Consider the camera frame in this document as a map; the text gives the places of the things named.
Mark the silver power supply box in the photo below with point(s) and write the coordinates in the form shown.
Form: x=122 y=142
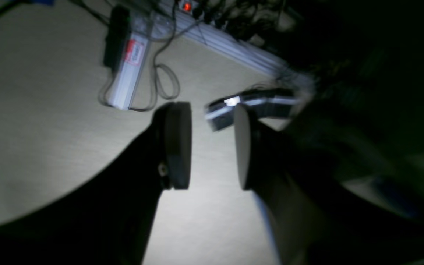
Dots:
x=126 y=45

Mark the aluminium frame rail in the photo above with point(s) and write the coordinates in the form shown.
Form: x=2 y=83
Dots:
x=241 y=52

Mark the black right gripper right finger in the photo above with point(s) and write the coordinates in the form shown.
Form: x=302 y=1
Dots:
x=333 y=192

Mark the black and silver device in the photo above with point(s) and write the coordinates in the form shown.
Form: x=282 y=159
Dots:
x=275 y=103

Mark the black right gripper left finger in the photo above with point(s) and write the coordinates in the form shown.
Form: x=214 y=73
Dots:
x=108 y=220

